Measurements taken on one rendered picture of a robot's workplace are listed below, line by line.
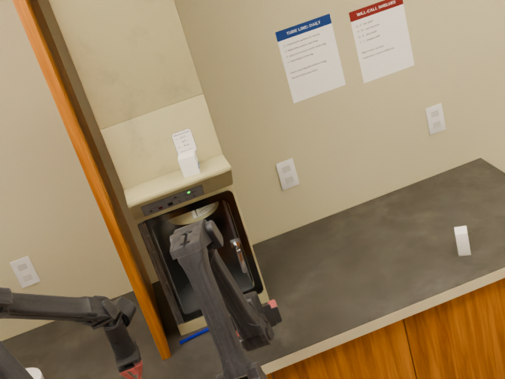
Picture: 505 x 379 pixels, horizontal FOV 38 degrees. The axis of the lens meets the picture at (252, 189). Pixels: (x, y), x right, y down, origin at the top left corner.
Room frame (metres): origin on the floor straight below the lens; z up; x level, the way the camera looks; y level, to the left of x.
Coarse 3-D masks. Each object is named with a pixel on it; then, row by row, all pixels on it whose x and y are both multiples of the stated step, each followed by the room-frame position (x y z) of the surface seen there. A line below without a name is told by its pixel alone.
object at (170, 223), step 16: (224, 192) 2.08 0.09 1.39; (192, 208) 2.07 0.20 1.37; (208, 208) 2.07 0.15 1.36; (224, 208) 2.08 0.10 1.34; (160, 224) 2.05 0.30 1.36; (176, 224) 2.06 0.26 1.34; (224, 224) 2.08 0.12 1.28; (240, 224) 2.08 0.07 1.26; (160, 240) 2.05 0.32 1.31; (224, 240) 2.08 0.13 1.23; (240, 240) 2.08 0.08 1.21; (160, 256) 2.05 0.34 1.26; (224, 256) 2.07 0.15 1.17; (176, 272) 2.05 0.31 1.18; (240, 272) 2.08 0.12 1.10; (256, 272) 2.08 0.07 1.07; (176, 288) 2.05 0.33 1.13; (240, 288) 2.08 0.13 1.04; (256, 288) 2.08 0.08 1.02; (192, 304) 2.05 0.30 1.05
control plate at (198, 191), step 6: (198, 186) 2.00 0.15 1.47; (186, 192) 2.00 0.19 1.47; (192, 192) 2.01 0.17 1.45; (198, 192) 2.03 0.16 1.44; (168, 198) 1.98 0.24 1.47; (180, 198) 2.01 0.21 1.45; (192, 198) 2.04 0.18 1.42; (150, 204) 1.97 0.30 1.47; (156, 204) 1.99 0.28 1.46; (162, 204) 2.00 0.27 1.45; (174, 204) 2.03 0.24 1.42; (144, 210) 1.99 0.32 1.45; (150, 210) 2.01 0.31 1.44; (156, 210) 2.02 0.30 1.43
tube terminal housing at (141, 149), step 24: (144, 120) 2.07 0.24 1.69; (168, 120) 2.08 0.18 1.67; (192, 120) 2.09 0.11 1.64; (120, 144) 2.06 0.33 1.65; (144, 144) 2.07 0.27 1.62; (168, 144) 2.08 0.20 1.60; (216, 144) 2.10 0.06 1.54; (120, 168) 2.06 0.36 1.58; (144, 168) 2.07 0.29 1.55; (168, 168) 2.08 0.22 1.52; (216, 192) 2.09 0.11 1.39; (240, 216) 2.10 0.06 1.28; (264, 288) 2.10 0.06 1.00
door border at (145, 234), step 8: (144, 224) 2.05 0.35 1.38; (144, 232) 2.05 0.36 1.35; (152, 248) 2.05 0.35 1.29; (152, 256) 2.04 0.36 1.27; (160, 264) 2.05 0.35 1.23; (160, 272) 2.05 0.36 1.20; (168, 288) 2.05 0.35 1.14; (168, 296) 2.05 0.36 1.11; (168, 304) 2.04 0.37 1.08; (176, 304) 2.05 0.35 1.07; (176, 312) 2.05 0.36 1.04
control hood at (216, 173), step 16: (208, 160) 2.08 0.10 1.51; (224, 160) 2.04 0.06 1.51; (176, 176) 2.03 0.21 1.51; (192, 176) 2.00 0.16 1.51; (208, 176) 1.97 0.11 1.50; (224, 176) 2.00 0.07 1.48; (128, 192) 2.03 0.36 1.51; (144, 192) 1.99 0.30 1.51; (160, 192) 1.96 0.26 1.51; (176, 192) 1.97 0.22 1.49; (208, 192) 2.05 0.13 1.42
